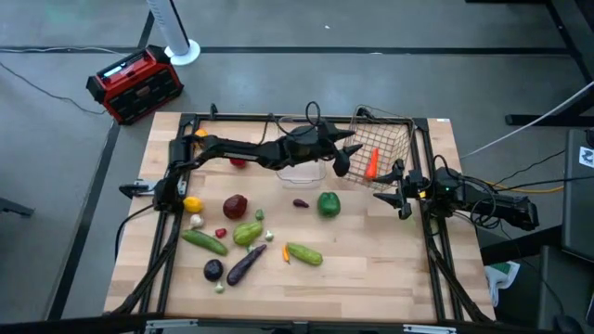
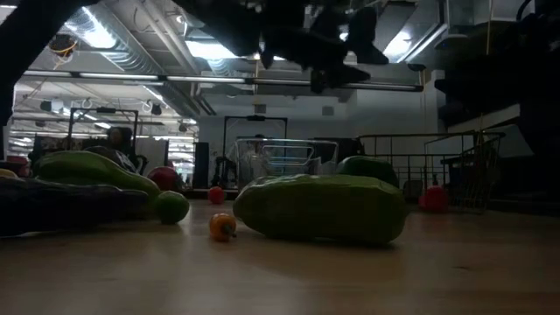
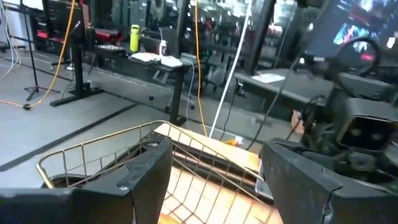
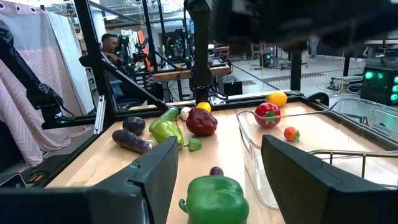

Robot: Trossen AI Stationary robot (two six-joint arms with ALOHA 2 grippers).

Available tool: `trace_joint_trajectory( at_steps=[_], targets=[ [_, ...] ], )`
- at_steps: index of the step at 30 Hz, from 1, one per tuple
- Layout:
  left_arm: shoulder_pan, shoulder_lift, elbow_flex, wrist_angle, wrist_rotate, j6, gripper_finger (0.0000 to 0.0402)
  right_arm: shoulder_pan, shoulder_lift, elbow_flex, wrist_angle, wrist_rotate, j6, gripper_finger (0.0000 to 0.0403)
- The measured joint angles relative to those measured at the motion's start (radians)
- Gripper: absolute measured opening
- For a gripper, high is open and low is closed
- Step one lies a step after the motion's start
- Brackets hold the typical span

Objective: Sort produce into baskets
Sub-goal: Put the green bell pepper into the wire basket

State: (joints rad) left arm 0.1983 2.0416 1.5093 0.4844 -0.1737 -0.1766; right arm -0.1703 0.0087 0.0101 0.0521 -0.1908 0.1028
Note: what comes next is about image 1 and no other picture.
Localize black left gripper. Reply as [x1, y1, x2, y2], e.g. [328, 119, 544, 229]
[288, 118, 365, 178]

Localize black box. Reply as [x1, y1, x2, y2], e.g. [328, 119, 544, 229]
[537, 245, 594, 334]

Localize dark round plum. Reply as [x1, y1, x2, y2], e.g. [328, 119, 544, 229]
[202, 258, 226, 283]

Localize black front rail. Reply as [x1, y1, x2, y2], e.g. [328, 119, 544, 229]
[0, 314, 594, 334]

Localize white tower fan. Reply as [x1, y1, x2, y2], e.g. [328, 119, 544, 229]
[145, 0, 202, 67]

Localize black desk leg frame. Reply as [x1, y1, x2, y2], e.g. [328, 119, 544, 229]
[466, 0, 594, 127]

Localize black cabinet with sticker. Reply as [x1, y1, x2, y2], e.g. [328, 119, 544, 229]
[562, 128, 594, 263]

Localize yellow cable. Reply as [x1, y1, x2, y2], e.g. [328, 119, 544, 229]
[482, 180, 565, 194]

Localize red black portable radio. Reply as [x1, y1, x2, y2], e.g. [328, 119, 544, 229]
[85, 44, 185, 126]

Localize green white object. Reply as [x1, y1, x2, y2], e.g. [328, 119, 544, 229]
[484, 260, 522, 308]

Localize grey stand foot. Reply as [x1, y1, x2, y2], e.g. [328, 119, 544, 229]
[0, 196, 35, 218]

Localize metal wire basket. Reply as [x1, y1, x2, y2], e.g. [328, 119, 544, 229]
[341, 105, 417, 194]

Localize light green chayote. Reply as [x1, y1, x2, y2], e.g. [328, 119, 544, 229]
[231, 220, 265, 248]

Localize long purple eggplant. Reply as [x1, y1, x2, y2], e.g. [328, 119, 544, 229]
[226, 243, 268, 287]

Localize black aluminium table frame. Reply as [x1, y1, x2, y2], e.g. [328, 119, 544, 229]
[104, 102, 496, 326]

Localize dark green cucumber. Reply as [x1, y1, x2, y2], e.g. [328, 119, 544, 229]
[180, 229, 230, 257]

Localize silver metal bracket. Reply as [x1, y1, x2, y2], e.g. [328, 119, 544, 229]
[402, 323, 458, 334]
[144, 318, 200, 331]

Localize grey floor cable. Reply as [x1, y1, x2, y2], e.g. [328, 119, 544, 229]
[0, 59, 108, 116]

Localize clear plastic bin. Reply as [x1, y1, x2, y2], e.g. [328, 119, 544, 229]
[276, 114, 329, 190]

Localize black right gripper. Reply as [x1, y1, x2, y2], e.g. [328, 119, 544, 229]
[372, 158, 436, 221]

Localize green bell pepper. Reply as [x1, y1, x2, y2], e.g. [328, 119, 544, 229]
[316, 191, 342, 219]

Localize yellow lemon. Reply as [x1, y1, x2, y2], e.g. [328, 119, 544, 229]
[182, 196, 205, 214]

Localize white cable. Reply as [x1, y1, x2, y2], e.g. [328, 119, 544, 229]
[461, 79, 594, 160]

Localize dark red apple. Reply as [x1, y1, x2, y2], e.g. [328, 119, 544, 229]
[222, 193, 249, 221]

